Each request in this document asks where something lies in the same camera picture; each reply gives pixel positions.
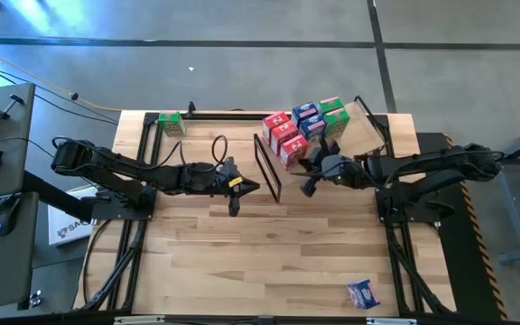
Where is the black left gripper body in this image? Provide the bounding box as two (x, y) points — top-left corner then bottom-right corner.
(195, 156), (241, 218)

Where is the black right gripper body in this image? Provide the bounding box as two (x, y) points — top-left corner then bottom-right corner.
(302, 140), (363, 199)

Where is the red cereal box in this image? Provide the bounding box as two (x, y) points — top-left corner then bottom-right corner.
(262, 110), (291, 136)
(280, 134), (310, 172)
(270, 120), (300, 157)

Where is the blue cereal box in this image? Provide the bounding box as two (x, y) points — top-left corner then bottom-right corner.
(299, 114), (328, 144)
(347, 278), (382, 311)
(291, 101), (320, 125)

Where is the green cereal box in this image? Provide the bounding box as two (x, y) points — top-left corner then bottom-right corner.
(322, 107), (351, 139)
(319, 96), (346, 114)
(158, 111), (188, 138)

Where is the tilted wooden shelf tray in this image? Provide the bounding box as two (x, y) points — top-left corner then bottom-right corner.
(254, 95), (390, 205)

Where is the black hazard striped floor mat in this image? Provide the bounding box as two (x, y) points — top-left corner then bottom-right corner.
(415, 132), (510, 322)

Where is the white printed cardboard box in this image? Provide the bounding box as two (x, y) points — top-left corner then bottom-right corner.
(46, 183), (106, 247)

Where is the black desk leg bar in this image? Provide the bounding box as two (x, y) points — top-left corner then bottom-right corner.
(21, 170), (107, 223)

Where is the dark grey desk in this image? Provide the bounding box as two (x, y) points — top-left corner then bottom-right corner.
(0, 191), (40, 313)
(0, 82), (36, 200)

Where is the black computer mouse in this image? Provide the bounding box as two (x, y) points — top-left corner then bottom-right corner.
(0, 193), (23, 237)

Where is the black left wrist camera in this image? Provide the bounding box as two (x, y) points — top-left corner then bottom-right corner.
(214, 162), (237, 181)

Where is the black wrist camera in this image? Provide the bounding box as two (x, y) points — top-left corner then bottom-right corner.
(321, 154), (349, 184)
(214, 162), (237, 181)

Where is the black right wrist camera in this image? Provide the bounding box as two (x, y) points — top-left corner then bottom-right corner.
(321, 154), (349, 184)

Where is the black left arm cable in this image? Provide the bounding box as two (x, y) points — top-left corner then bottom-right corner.
(153, 134), (229, 171)

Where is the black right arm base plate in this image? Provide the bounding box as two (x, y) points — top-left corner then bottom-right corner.
(375, 186), (444, 226)

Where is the black aluminium table frame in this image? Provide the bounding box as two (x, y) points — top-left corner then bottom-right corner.
(73, 107), (458, 324)

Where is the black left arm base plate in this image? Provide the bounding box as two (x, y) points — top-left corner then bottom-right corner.
(91, 189), (158, 222)

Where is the yellow floor cable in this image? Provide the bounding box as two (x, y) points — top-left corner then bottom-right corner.
(0, 42), (122, 113)

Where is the black floor cable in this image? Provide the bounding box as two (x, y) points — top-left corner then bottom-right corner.
(0, 58), (120, 125)

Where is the black looped cable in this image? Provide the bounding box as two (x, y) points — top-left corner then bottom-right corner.
(81, 219), (108, 305)

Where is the silver aluminium bracket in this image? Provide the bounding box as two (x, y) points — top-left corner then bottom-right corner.
(114, 315), (166, 325)
(366, 317), (418, 325)

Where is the black desk cable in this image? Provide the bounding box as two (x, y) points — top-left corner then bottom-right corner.
(0, 136), (56, 157)

